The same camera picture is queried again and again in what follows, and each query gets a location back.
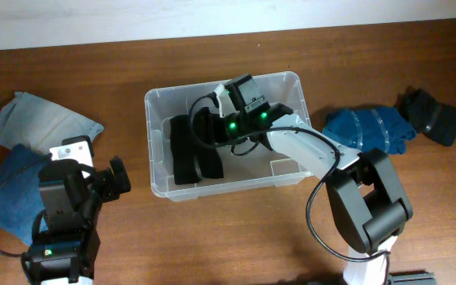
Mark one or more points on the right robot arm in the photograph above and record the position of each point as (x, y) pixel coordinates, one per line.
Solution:
(369, 205)

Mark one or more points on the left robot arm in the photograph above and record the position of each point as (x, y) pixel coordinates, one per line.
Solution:
(65, 241)

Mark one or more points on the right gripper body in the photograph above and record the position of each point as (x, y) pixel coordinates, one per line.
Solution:
(233, 127)

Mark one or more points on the blue denim folded jeans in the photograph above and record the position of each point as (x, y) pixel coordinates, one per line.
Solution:
(20, 200)

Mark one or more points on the dark blue taped garment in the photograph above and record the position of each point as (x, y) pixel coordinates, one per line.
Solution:
(365, 129)

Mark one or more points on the light grey folded jeans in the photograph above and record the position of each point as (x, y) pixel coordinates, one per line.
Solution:
(40, 124)

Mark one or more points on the black taped garment bundle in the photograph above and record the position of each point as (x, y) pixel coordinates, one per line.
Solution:
(430, 117)

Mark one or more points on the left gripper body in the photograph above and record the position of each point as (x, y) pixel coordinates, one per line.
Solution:
(108, 185)

